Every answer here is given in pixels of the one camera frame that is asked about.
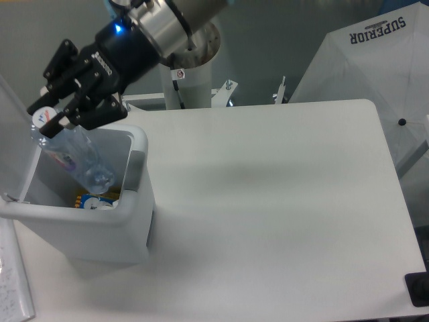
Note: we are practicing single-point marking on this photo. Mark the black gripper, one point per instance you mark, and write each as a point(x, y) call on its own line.
point(120, 54)

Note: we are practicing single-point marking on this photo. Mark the clear plastic bottle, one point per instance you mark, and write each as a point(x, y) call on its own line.
point(74, 152)

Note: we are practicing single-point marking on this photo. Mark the clear plastic wrapper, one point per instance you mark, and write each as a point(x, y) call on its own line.
point(107, 206)

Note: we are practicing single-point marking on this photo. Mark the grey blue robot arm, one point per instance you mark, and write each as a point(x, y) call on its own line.
point(167, 24)

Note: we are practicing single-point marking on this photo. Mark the white trash can lid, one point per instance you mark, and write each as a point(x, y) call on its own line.
point(19, 154)

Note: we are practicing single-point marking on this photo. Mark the white plastic trash can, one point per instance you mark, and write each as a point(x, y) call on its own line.
point(42, 197)

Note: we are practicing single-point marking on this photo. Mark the blue yellow snack package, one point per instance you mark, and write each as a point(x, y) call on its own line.
point(89, 201)

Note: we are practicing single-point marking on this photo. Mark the white superior umbrella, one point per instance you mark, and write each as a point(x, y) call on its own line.
point(383, 59)

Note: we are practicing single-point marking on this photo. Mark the black device at edge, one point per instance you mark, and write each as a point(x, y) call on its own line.
point(417, 285)

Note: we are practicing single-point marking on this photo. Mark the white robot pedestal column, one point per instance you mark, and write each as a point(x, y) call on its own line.
point(191, 65)

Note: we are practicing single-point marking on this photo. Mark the white metal base frame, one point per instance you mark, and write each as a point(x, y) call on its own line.
point(187, 99)

